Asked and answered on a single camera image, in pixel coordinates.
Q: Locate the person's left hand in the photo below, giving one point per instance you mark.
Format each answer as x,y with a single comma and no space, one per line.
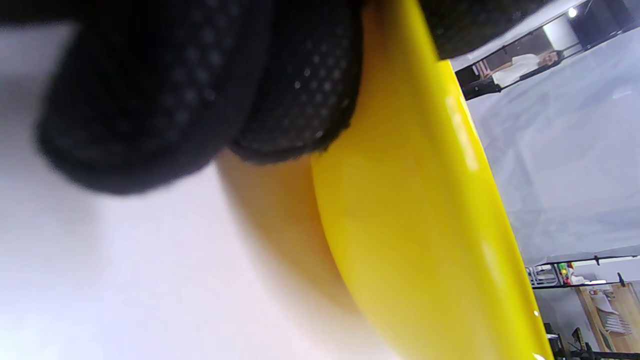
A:
175,90

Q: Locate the yellow bowl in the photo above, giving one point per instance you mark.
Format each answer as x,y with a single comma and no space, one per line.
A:
410,200

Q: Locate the black shelf with colourful items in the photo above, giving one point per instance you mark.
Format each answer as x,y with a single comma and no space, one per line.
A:
550,276

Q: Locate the wooden board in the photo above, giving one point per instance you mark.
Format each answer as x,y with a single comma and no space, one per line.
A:
625,305

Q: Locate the black metal frame rack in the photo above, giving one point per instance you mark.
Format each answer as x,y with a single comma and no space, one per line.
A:
480,89

